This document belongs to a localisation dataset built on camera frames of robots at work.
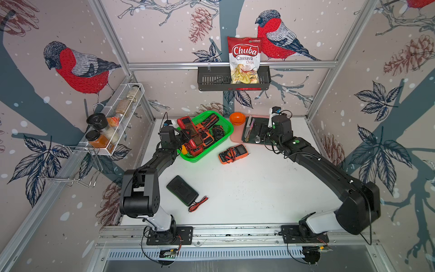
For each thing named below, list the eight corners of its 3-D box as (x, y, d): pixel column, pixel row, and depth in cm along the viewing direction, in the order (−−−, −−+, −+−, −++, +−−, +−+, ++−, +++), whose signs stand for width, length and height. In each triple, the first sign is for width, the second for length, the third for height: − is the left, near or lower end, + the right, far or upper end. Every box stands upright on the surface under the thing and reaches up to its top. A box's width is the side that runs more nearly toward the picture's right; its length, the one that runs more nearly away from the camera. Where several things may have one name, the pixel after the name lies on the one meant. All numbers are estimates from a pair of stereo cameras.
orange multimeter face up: (223, 167, 97) (223, 164, 94) (217, 157, 102) (217, 153, 99) (248, 155, 103) (249, 151, 100) (241, 145, 107) (241, 142, 104)
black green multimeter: (166, 188, 89) (165, 186, 87) (179, 176, 93) (178, 174, 91) (187, 209, 82) (186, 207, 80) (199, 195, 86) (199, 193, 85)
